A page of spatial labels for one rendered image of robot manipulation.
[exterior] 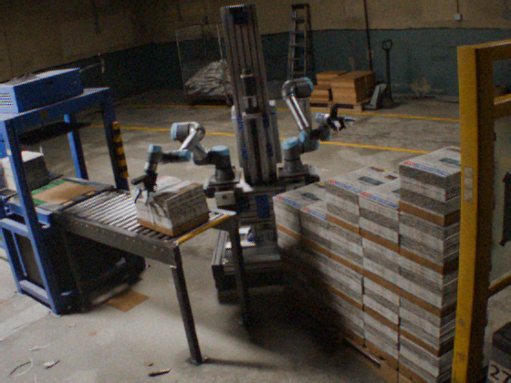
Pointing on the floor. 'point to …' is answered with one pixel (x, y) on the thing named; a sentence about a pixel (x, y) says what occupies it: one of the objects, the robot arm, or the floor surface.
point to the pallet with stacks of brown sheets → (343, 89)
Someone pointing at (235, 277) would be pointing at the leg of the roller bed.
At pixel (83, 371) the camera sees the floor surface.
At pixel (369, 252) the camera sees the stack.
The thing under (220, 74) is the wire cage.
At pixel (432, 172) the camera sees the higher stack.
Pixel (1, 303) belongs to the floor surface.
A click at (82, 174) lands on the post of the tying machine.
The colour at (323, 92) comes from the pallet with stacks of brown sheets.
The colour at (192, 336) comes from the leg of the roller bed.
